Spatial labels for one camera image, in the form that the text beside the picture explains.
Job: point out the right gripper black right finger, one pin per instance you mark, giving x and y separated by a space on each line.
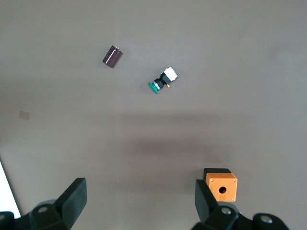
208 210

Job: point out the brown table cover mat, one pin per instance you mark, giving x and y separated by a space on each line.
216 72

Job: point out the white plastic drawer cabinet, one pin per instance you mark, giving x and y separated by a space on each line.
6 191

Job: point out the dark maroon cylindrical capacitor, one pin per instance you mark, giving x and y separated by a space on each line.
112 57

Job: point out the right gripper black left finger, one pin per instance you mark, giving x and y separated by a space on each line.
69 206

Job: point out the green mushroom push button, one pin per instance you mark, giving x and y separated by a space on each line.
165 77

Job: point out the brown tape patch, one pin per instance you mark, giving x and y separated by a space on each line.
24 115

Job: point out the orange push button enclosure box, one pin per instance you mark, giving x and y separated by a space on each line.
230 184

